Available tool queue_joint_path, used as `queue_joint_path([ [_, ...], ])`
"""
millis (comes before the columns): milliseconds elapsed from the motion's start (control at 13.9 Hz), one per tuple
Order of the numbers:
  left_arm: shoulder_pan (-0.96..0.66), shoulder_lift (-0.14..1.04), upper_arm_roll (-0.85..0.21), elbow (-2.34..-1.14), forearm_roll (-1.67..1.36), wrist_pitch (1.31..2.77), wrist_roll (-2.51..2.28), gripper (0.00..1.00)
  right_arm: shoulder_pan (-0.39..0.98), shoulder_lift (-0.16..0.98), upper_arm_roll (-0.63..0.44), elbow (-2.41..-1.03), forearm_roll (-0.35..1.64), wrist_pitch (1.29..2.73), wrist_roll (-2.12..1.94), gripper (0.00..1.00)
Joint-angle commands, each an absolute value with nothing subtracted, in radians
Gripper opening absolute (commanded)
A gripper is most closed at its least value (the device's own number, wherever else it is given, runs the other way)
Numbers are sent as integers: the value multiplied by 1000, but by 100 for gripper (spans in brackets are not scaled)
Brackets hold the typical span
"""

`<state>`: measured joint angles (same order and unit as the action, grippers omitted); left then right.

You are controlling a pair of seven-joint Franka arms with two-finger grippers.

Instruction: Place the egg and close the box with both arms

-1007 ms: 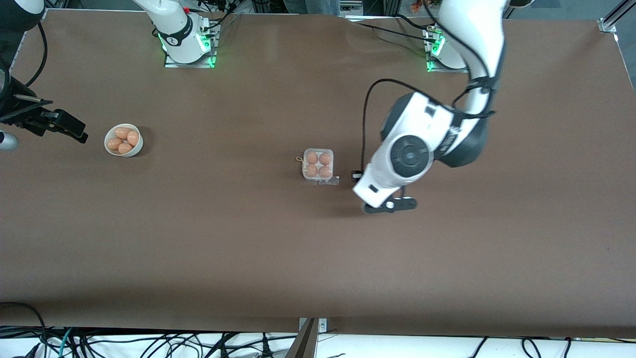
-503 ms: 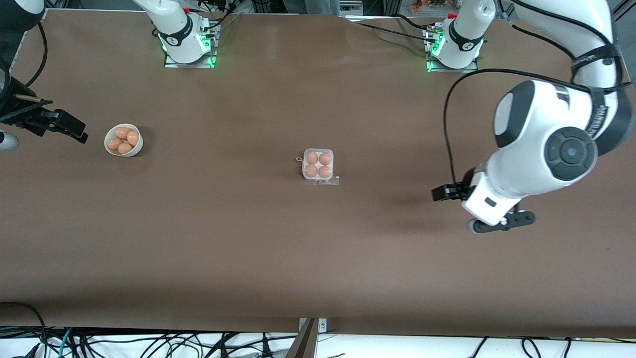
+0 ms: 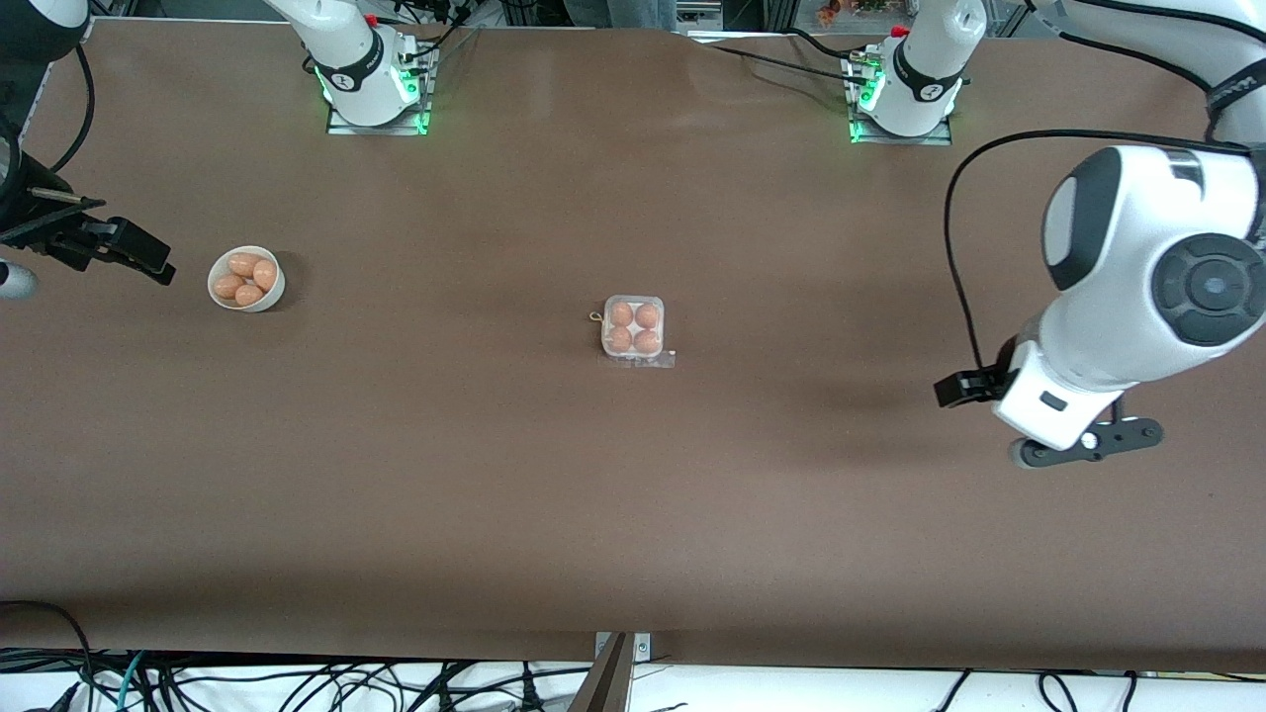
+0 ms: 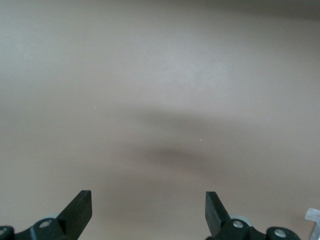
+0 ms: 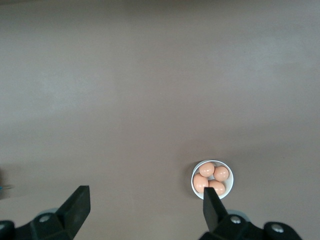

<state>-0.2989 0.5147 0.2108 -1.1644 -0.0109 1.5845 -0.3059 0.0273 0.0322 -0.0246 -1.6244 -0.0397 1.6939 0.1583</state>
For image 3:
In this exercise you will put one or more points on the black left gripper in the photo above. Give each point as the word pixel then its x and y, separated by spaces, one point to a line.
pixel 967 388

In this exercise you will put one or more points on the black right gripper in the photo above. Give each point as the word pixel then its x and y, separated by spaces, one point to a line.
pixel 51 234

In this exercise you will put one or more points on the clear plastic egg carton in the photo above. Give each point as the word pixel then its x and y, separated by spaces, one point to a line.
pixel 633 327

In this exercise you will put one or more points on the brown egg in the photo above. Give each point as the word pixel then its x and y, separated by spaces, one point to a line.
pixel 647 314
pixel 248 295
pixel 228 286
pixel 264 274
pixel 647 341
pixel 243 263
pixel 619 338
pixel 620 313

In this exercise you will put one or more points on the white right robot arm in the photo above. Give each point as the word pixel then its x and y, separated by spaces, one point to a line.
pixel 356 69

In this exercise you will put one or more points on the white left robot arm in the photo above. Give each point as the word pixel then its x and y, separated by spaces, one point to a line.
pixel 1132 198

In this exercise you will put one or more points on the small white bowl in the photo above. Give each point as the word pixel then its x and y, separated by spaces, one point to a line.
pixel 269 300

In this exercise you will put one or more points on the brown table cover sheet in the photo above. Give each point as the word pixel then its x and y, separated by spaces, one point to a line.
pixel 633 494

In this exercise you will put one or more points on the person legs in jeans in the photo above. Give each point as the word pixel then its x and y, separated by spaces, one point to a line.
pixel 623 12

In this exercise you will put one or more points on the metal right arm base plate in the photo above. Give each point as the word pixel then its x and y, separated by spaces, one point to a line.
pixel 346 127

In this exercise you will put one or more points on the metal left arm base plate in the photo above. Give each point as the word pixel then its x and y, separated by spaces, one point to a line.
pixel 935 136

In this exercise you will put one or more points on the small metal bracket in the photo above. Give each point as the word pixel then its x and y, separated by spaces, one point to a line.
pixel 643 648

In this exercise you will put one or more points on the metal frame rack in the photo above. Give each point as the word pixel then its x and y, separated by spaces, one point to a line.
pixel 717 12

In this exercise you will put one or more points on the dark camera mount pole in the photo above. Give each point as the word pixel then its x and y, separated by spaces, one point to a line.
pixel 605 687

